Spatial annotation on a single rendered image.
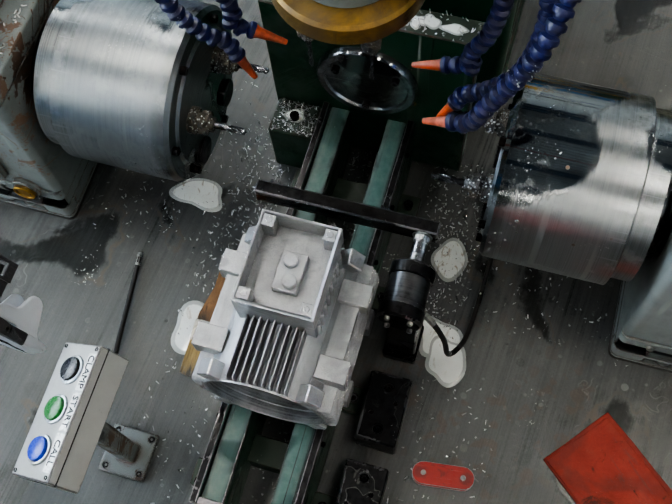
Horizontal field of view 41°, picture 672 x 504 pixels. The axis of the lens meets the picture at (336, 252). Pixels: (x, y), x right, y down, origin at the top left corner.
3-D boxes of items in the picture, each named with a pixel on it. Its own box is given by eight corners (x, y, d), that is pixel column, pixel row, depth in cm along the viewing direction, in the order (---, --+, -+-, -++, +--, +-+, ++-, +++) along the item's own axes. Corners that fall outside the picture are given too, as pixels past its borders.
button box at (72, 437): (93, 355, 117) (63, 339, 113) (130, 359, 113) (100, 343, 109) (41, 485, 111) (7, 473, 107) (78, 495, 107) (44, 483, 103)
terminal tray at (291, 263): (267, 231, 115) (259, 207, 108) (347, 252, 113) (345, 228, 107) (236, 318, 111) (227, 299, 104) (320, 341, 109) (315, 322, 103)
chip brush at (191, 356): (218, 252, 144) (218, 250, 143) (248, 258, 143) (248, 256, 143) (179, 374, 137) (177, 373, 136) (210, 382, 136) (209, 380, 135)
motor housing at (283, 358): (252, 267, 130) (231, 211, 112) (380, 301, 127) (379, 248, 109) (205, 400, 123) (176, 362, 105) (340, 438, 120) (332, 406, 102)
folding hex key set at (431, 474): (410, 484, 129) (410, 482, 127) (413, 461, 130) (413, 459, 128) (472, 493, 128) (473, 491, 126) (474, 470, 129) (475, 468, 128)
